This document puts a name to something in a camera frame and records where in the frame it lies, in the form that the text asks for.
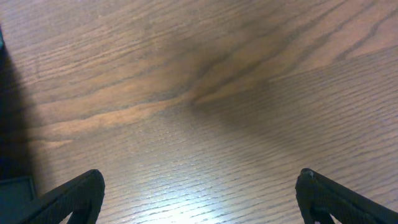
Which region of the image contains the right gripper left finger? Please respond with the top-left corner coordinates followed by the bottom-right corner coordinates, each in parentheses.
top-left (1, 169), bottom-right (105, 224)

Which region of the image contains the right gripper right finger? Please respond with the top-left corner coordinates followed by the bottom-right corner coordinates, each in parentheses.
top-left (295, 168), bottom-right (397, 224)

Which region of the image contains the dark green gift box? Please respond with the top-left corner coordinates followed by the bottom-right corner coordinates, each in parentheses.
top-left (1, 176), bottom-right (36, 216)

